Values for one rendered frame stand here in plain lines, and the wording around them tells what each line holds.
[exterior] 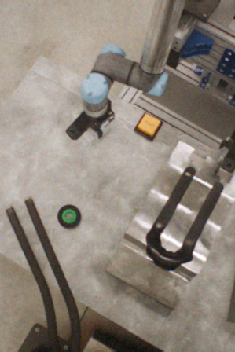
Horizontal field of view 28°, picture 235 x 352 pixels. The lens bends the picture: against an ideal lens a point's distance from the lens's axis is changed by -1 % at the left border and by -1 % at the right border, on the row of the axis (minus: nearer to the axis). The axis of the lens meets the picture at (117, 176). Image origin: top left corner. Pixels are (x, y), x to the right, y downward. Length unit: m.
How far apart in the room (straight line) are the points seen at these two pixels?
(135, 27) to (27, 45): 0.64
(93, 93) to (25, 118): 0.48
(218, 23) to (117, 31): 1.16
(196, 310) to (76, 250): 0.45
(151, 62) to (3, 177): 0.69
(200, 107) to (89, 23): 0.88
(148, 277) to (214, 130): 1.08
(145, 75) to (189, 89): 1.12
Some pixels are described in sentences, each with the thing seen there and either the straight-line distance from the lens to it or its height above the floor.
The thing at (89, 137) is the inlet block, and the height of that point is 0.85.
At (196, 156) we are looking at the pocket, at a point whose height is 0.86.
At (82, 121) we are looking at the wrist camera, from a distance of 1.52.
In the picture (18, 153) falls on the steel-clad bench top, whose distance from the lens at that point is 1.72.
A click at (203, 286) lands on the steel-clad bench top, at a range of 1.64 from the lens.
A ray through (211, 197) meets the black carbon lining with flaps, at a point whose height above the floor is 0.88.
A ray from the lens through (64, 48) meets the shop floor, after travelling 2.81.
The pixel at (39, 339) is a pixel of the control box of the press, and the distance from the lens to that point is 2.42.
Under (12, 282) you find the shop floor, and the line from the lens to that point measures 2.45.
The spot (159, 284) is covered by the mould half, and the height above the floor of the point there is 0.86.
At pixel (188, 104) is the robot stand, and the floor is 0.21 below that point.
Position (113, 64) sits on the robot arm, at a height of 1.18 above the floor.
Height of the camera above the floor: 2.41
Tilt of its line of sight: 74 degrees down
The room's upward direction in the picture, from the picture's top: 5 degrees clockwise
